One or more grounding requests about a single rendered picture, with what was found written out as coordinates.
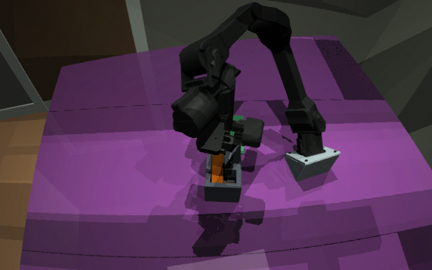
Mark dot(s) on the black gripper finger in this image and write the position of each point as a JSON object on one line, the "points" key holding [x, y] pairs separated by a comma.
{"points": [[236, 142]]}

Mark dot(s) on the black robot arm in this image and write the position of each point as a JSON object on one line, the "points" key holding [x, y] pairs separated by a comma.
{"points": [[195, 111]]}

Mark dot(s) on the orange l-shaped part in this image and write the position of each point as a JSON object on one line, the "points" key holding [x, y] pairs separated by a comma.
{"points": [[217, 169]]}

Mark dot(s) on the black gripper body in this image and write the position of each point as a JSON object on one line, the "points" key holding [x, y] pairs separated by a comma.
{"points": [[249, 131]]}

